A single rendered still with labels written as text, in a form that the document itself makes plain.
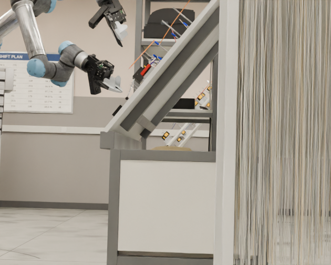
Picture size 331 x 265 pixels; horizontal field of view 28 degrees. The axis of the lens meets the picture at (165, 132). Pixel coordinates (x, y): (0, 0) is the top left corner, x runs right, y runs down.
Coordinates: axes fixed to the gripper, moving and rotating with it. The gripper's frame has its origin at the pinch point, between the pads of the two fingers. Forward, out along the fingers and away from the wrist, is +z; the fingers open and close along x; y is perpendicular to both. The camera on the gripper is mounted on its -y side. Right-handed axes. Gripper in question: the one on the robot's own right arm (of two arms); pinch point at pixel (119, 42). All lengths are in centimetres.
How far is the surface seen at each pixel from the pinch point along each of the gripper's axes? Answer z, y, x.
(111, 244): 76, -38, -20
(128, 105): 32.2, -10.4, -27.0
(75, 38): -254, 29, 727
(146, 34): -26, 28, 95
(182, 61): 22.7, 17.2, -17.8
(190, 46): 18.6, 22.7, -19.0
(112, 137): 40, -21, -25
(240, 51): 39, 25, -69
